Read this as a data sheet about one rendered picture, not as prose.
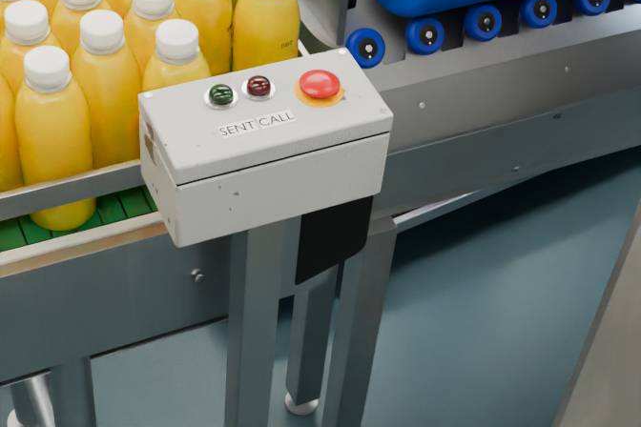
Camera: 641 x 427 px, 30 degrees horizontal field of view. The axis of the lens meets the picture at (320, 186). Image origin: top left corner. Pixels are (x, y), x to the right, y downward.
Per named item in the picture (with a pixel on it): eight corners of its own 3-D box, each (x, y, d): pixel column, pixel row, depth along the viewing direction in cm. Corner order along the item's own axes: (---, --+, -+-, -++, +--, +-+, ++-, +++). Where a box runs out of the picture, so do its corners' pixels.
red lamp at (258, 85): (275, 95, 104) (275, 85, 103) (251, 101, 103) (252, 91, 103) (265, 80, 105) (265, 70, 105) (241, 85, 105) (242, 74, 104)
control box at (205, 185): (382, 194, 111) (395, 111, 103) (175, 251, 104) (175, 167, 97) (336, 125, 117) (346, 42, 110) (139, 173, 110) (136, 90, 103)
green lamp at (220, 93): (237, 104, 103) (237, 93, 102) (213, 110, 102) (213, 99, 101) (228, 88, 104) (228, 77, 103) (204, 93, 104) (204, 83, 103)
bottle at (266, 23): (217, 104, 133) (221, -29, 120) (267, 81, 136) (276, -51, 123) (256, 139, 129) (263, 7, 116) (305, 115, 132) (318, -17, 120)
